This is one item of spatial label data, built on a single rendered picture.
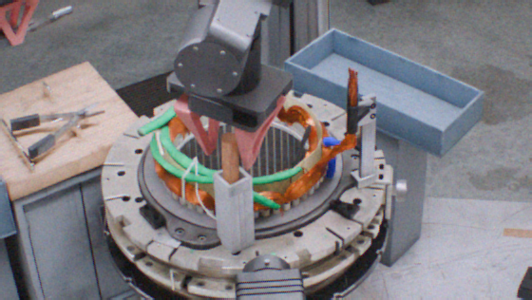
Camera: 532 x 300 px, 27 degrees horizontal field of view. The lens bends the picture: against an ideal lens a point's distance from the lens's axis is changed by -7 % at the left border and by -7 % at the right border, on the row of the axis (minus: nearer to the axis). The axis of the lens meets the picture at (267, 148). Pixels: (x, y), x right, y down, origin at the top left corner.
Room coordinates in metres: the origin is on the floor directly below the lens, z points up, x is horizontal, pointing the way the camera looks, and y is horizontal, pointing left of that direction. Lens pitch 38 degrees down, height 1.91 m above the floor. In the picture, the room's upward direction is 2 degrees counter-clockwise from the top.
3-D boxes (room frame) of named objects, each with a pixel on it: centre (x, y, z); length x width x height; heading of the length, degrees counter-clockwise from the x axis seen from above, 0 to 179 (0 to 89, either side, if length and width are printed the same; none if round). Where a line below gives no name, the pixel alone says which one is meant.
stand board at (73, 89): (1.16, 0.28, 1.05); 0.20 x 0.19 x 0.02; 121
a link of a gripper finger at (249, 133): (0.89, 0.03, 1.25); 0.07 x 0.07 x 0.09; 61
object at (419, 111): (1.23, -0.15, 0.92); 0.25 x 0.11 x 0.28; 50
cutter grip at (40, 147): (1.08, 0.27, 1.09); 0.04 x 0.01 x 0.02; 136
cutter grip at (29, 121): (1.13, 0.30, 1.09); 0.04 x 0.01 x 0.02; 106
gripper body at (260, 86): (0.89, 0.03, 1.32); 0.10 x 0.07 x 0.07; 61
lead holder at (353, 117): (0.97, -0.09, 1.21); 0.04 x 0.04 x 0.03; 35
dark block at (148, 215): (0.93, 0.12, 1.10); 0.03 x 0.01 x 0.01; 34
